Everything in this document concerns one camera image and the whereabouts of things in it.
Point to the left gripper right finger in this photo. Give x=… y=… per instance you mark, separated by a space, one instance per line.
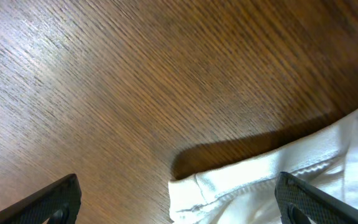
x=300 y=202

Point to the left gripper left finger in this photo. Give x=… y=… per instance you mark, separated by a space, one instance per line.
x=58 y=202

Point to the white robot print t-shirt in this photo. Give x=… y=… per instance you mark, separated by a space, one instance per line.
x=259 y=189

